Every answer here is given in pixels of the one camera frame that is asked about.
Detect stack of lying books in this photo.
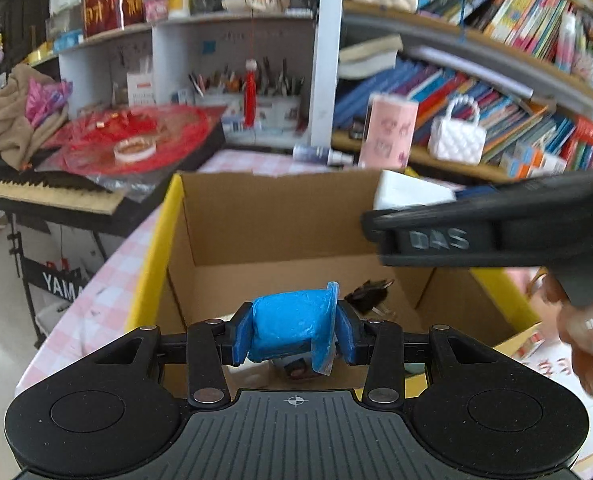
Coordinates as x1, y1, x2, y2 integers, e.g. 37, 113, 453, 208
337, 34, 404, 78

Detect red plastic bag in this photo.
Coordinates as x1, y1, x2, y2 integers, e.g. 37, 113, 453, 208
41, 105, 222, 176

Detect blue orange small carton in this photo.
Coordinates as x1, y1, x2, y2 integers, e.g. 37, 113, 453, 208
499, 152, 547, 179
513, 140, 567, 171

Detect white charger adapter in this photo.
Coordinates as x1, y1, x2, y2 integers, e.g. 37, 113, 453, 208
375, 170, 457, 209

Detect yellow cardboard box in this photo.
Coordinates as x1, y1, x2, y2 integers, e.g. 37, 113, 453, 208
126, 169, 544, 401

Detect tall white patterned bottle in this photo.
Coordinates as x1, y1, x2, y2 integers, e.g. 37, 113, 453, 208
559, 12, 577, 73

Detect blue plastic packet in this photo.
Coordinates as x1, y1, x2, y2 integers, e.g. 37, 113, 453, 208
246, 281, 341, 375

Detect pink foil wrap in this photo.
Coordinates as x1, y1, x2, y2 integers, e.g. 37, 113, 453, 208
25, 79, 73, 128

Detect brown cloth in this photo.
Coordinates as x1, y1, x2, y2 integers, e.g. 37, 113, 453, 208
0, 63, 70, 171

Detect pink cylinder container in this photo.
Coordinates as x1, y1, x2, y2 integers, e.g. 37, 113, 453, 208
359, 92, 419, 171

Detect black binder clips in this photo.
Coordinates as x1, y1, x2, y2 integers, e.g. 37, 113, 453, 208
349, 278, 396, 317

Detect grey toy car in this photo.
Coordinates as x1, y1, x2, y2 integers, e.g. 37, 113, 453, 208
271, 355, 322, 378

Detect white bookshelf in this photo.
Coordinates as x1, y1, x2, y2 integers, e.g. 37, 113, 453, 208
51, 0, 593, 186

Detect row of colourful books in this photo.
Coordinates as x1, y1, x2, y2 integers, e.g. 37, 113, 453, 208
333, 55, 572, 161

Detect person's right hand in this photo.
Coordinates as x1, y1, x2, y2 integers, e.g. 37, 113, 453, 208
541, 270, 593, 398

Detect black electric keyboard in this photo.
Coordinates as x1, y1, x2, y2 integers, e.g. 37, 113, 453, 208
0, 160, 127, 233

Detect desk pen organizer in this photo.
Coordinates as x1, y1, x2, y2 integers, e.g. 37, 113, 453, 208
189, 57, 307, 133

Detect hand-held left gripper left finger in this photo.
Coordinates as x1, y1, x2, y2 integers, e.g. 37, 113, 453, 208
81, 302, 254, 409

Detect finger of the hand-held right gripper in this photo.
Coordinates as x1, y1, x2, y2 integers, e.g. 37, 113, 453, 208
361, 208, 402, 263

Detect black keyboard stand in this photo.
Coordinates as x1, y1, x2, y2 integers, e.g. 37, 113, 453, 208
6, 215, 107, 348

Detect thick red books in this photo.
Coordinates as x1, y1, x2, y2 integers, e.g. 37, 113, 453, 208
559, 115, 593, 171

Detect shelf of slanted picture books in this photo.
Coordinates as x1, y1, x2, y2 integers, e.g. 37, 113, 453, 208
416, 0, 577, 61

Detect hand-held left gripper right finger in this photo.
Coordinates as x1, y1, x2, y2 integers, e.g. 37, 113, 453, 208
336, 299, 512, 409

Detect small lying white bottle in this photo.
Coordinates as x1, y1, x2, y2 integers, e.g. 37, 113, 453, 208
293, 144, 355, 167

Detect red tassel ornament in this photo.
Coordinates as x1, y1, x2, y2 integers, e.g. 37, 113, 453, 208
244, 59, 261, 128

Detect dark wooden door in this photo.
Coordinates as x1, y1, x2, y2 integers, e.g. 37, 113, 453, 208
0, 0, 52, 91

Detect clear tape roll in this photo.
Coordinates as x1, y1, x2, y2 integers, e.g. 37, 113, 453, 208
113, 137, 158, 163

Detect white quilted handbag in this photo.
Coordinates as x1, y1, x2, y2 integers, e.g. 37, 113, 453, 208
429, 96, 488, 165

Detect white desk calendar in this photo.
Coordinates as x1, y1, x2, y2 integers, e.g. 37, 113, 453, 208
126, 71, 156, 107

